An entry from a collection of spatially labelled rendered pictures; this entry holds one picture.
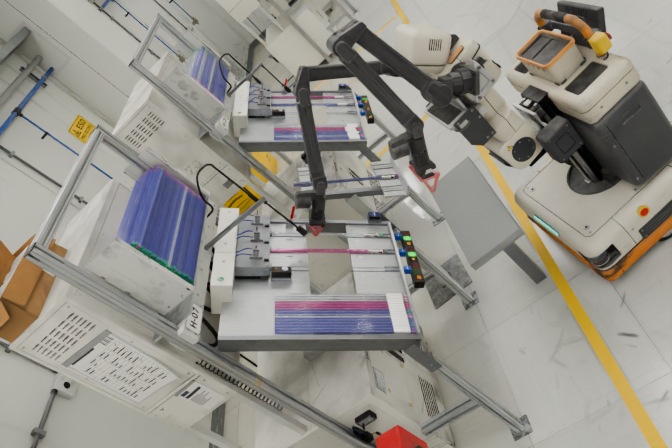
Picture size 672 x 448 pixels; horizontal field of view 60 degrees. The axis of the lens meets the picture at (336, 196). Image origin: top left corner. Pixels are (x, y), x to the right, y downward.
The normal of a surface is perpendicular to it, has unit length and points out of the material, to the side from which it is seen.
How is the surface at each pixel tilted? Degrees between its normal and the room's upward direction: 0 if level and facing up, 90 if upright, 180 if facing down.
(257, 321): 48
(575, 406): 0
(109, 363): 88
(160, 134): 90
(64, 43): 90
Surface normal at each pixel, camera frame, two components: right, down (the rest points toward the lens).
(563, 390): -0.67, -0.58
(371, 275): 0.09, -0.83
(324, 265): 0.09, 0.56
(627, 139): 0.26, 0.40
